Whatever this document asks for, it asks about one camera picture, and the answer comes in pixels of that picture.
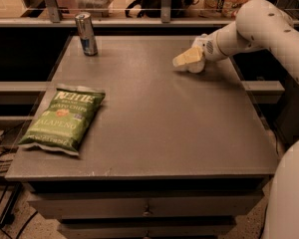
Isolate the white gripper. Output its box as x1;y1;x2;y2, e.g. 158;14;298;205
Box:
172;31;227;67

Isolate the clear plastic bottle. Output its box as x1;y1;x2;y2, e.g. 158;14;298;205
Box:
186;61;205;74

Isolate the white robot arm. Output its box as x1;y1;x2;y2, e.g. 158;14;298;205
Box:
172;0;299;239

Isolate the black bag behind glass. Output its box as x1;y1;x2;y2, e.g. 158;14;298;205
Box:
125;0;200;18

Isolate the green jalapeno chip bag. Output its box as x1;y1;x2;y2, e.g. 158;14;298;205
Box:
19;85;106;156

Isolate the grey drawer cabinet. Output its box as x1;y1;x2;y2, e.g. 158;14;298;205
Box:
5;34;287;239

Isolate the silver blue drink can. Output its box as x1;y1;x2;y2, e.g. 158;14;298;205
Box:
75;12;98;56

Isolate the lower drawer with knob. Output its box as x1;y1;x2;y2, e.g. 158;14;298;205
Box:
58;217;236;239

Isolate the drawer with knob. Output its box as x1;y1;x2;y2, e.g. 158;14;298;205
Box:
58;217;236;239
28;190;263;219

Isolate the metal railing with glass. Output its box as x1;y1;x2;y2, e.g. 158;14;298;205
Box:
0;0;299;29

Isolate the upper drawer with knob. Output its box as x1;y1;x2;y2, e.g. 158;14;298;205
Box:
28;190;263;219

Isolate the black cables left floor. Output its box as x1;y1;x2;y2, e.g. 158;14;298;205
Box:
0;122;39;239

